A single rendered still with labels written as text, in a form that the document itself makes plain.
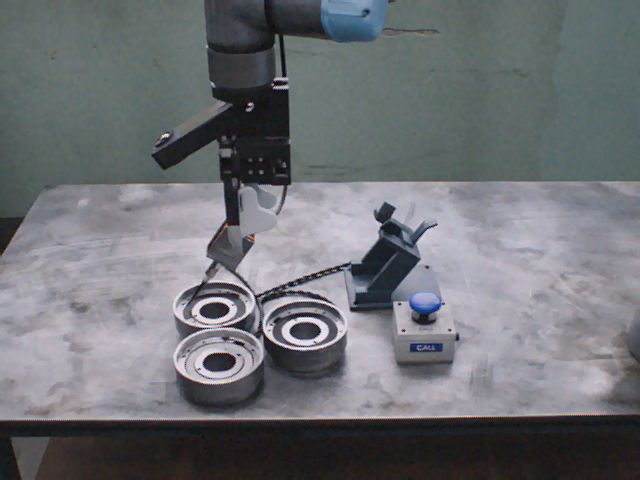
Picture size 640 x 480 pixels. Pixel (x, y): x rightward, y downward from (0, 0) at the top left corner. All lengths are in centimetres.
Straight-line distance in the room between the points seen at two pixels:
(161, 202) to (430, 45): 136
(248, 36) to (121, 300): 45
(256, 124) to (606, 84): 191
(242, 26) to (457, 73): 178
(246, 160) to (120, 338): 30
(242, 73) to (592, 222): 70
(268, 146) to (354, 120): 171
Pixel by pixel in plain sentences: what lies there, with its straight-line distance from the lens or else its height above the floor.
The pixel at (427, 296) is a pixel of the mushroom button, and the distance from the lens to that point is 102.
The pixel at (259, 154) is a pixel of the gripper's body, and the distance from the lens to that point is 94.
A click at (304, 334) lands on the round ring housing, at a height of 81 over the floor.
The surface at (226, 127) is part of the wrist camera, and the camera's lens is 95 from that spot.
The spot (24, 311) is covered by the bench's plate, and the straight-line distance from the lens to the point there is 119.
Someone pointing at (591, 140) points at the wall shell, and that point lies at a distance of 281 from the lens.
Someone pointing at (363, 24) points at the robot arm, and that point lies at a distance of 84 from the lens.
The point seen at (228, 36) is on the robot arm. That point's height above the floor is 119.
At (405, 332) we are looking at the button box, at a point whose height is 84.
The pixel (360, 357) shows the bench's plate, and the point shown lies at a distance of 104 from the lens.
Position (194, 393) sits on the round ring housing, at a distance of 97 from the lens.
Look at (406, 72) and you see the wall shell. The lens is 260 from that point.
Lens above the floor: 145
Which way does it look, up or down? 31 degrees down
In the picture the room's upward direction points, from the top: straight up
